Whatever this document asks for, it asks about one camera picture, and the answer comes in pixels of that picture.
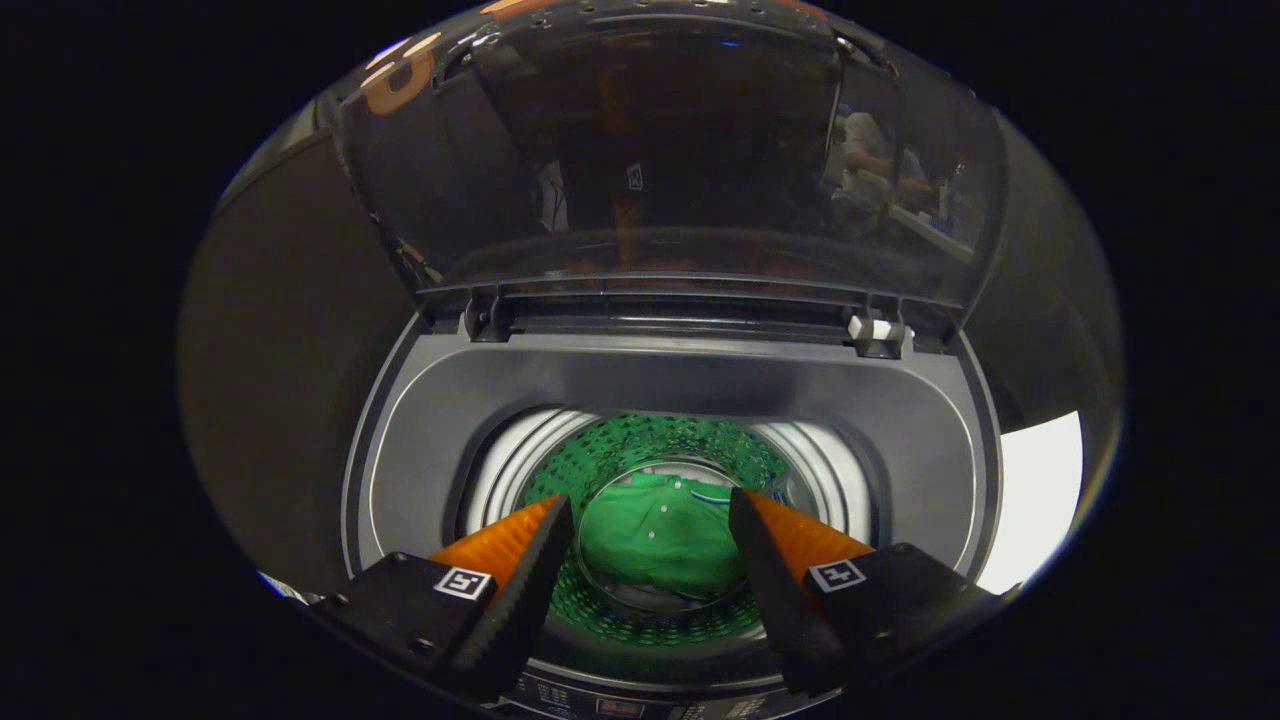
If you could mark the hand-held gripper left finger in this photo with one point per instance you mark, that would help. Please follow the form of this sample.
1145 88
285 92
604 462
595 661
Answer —
505 620

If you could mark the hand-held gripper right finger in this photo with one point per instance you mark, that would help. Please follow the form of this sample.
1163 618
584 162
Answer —
785 610

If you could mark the green polo shirt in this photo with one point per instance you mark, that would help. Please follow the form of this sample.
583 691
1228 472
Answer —
660 545

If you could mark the grey washing machine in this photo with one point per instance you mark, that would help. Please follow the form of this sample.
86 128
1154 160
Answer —
680 375

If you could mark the white cabinet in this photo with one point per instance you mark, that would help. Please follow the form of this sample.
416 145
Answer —
1035 500

